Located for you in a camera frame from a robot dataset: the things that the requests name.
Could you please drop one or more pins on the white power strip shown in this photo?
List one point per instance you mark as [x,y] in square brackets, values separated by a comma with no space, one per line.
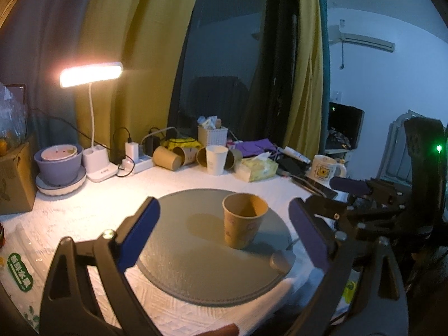
[143,164]

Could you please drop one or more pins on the person's left hand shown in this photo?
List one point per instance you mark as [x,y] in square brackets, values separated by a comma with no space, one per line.
[220,330]

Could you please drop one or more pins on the purple bowl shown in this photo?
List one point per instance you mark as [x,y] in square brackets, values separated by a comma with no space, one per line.
[57,171]

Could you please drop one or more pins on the black monitor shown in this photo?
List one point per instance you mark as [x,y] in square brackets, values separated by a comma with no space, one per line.
[344,122]

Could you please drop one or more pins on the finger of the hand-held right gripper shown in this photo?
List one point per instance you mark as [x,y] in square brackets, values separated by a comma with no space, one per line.
[350,186]
[327,207]

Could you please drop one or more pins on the yellow patterned bag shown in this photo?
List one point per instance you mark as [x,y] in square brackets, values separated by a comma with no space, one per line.
[182,142]

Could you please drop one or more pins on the cardboard box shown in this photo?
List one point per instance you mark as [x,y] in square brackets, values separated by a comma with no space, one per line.
[15,182]

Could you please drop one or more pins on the black charger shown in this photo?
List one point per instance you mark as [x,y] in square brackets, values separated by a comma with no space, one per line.
[152,146]

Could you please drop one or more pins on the purple cloth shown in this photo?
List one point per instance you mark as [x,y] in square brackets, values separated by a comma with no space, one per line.
[257,146]

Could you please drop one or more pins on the white cartoon mug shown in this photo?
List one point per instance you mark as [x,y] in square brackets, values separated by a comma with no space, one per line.
[323,171]

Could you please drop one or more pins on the white paper cup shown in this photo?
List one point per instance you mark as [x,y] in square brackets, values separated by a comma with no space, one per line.
[216,162]

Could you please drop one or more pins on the brown paper cup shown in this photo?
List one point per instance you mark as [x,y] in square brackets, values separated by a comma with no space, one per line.
[234,159]
[202,156]
[243,222]
[187,154]
[166,158]

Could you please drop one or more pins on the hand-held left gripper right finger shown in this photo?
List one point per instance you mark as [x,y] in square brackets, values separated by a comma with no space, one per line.
[308,232]

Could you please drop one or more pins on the grey folded rack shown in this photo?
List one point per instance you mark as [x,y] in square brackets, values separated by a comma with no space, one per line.
[393,154]

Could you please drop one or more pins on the white plate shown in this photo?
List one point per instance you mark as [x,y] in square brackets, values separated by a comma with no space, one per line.
[52,190]

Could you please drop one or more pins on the round grey mat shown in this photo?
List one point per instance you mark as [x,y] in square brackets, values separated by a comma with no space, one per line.
[196,262]

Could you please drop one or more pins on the white desk lamp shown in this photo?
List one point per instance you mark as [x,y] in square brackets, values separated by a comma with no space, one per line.
[91,74]

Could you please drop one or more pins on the white charger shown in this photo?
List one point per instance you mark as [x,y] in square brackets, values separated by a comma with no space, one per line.
[132,149]

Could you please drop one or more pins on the white woven basket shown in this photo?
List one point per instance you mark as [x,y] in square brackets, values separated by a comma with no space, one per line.
[211,136]

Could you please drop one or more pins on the wide yellow curtain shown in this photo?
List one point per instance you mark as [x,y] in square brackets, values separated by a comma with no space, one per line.
[140,42]

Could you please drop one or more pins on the clear plastic bag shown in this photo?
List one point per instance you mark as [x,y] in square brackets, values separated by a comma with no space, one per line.
[10,122]

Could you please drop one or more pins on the teal curtain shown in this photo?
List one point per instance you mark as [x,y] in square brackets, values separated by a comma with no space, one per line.
[323,77]

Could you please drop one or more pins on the white air conditioner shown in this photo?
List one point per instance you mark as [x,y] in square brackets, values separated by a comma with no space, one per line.
[367,40]

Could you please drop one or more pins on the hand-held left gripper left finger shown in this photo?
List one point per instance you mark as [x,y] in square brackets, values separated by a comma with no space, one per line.
[140,232]

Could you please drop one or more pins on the white tube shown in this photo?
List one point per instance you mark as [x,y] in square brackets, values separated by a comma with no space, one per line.
[295,154]

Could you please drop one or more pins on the pink bowl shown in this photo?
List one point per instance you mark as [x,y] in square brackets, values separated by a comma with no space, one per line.
[57,153]

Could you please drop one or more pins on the green tissue pack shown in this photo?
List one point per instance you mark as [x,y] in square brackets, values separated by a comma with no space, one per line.
[257,169]

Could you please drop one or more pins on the narrow yellow curtain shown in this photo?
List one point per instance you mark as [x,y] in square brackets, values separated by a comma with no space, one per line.
[308,59]

